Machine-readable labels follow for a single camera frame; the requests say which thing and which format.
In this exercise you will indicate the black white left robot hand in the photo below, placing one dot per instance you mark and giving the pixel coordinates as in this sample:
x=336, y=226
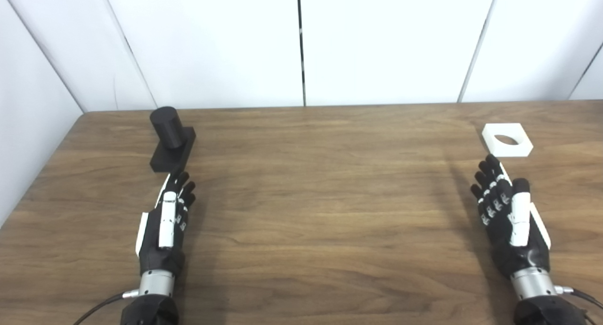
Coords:
x=155, y=240

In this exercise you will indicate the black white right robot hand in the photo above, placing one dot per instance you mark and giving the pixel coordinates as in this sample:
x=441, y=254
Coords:
x=501, y=221

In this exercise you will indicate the black cylinder peg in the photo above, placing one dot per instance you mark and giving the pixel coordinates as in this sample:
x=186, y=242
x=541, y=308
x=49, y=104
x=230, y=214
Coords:
x=168, y=127

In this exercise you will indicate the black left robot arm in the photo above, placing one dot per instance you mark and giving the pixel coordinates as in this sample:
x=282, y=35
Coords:
x=150, y=311

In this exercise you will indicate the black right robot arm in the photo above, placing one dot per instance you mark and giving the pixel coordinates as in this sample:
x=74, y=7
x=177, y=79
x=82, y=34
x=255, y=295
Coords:
x=541, y=313

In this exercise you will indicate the white square piece with hole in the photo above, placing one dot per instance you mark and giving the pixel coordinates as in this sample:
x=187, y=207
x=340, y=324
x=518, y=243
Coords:
x=522, y=146

